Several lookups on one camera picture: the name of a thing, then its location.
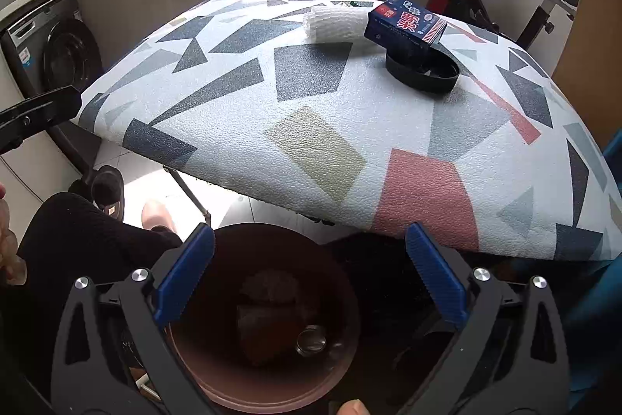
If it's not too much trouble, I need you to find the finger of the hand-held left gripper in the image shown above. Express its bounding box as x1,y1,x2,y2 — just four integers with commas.
0,87,82,154

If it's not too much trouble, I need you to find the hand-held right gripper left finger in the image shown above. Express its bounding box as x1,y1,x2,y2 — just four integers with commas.
51,223,219,415

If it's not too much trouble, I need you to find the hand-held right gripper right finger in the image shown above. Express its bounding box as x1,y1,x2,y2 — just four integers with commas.
398,221,569,415

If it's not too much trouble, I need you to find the brown round waste bin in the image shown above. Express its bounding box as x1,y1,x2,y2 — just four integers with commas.
165,223,361,402

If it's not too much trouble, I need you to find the crushed red soda can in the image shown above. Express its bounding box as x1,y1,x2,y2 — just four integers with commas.
294,325,328,356

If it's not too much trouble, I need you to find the black round lid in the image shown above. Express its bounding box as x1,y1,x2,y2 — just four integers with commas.
386,43,460,94

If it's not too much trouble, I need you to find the blue drink carton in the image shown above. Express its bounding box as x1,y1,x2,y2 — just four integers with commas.
364,0,448,53

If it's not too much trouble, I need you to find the person's left hand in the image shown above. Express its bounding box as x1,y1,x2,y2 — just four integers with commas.
0,184,27,287

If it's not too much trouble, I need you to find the person's right hand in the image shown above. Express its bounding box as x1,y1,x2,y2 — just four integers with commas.
340,398,375,415

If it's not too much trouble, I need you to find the pink slipper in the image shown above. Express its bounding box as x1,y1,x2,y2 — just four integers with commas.
141,200,178,235

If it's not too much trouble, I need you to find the grey washing machine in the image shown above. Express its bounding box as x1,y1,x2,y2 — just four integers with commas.
0,0,105,168

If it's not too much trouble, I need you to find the metal table leg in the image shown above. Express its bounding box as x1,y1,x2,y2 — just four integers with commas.
165,167,212,226

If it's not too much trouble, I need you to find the black slipper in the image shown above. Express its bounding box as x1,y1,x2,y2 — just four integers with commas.
68,179,93,202
90,167,126,221

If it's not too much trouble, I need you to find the white shelf board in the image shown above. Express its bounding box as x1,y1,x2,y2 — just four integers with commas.
0,0,73,27

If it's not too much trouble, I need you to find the blue curtain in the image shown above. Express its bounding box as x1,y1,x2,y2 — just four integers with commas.
559,138,622,411

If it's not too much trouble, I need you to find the wooden wall panel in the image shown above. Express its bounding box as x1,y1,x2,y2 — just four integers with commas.
551,0,622,138

